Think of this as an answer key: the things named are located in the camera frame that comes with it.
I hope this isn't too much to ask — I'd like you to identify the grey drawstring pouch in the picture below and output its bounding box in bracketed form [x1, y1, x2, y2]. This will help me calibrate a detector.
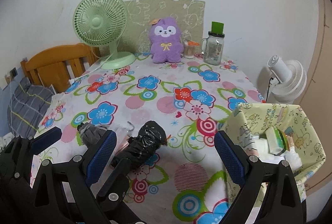
[77, 123, 107, 148]

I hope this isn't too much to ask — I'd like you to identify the black plastic bag bundle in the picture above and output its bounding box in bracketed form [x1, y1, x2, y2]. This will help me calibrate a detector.
[110, 121, 167, 171]

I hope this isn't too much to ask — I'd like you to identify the green tissue pack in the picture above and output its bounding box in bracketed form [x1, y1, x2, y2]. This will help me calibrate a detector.
[265, 126, 294, 156]

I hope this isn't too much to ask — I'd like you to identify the white bed sheet bundle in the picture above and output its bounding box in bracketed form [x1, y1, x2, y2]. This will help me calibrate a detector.
[0, 133, 13, 152]

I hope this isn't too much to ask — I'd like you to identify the grey plaid pillow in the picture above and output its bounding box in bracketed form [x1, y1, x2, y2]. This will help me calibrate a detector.
[7, 77, 55, 138]

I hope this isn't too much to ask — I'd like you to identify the yellow patterned storage box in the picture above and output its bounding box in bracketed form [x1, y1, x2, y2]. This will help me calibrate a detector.
[222, 103, 326, 201]

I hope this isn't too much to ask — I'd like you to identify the beige door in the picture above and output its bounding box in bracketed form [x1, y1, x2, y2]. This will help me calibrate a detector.
[299, 0, 331, 194]

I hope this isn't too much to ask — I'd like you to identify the floral tablecloth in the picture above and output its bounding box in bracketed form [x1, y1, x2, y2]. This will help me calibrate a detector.
[31, 53, 264, 223]

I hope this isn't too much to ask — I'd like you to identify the white standing fan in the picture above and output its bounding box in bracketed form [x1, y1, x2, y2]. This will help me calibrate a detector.
[266, 55, 307, 103]

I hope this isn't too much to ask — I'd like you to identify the green desk fan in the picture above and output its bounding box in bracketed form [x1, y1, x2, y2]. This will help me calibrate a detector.
[73, 0, 136, 70]

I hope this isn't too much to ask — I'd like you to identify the purple plush toy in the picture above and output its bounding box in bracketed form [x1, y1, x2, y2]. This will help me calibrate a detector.
[149, 17, 184, 64]

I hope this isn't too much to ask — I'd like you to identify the toothpick jar orange lid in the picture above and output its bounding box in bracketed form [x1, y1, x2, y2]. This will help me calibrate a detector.
[183, 39, 200, 59]

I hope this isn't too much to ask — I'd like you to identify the glass jar green lid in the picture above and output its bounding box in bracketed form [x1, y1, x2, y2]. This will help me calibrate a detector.
[201, 21, 225, 65]

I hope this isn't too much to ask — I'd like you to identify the white fan power cable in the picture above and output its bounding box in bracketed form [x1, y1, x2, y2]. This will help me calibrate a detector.
[68, 41, 120, 85]

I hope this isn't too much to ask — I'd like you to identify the green patterned wall mat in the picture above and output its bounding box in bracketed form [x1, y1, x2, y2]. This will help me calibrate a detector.
[118, 0, 205, 53]

